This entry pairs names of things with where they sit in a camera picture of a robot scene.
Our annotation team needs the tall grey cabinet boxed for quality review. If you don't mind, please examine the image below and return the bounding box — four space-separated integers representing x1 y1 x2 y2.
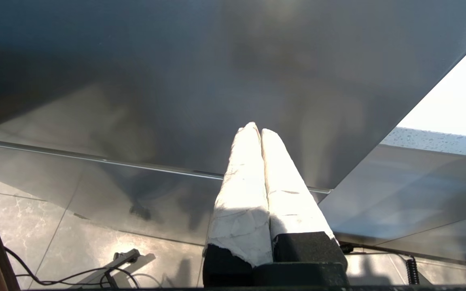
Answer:
0 0 466 247

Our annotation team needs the black floor cable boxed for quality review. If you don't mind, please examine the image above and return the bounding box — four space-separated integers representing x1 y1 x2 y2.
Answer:
4 247 140 289

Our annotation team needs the black coiled cable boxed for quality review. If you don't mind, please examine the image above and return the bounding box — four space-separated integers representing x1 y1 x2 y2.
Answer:
405 257 420 285

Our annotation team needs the paper-wrapped left gripper right finger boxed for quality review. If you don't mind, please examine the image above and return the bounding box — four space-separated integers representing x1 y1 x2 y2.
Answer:
261 129 349 266

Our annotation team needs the grey metal floor bracket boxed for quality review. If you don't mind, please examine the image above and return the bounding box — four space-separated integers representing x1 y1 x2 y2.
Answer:
81 249 141 288

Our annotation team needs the grey base cabinet front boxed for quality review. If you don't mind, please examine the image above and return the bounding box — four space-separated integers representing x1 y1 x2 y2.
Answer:
318 143 466 265

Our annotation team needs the paper-wrapped left gripper left finger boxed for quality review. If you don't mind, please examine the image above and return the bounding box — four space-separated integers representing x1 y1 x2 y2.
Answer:
203 122 274 287

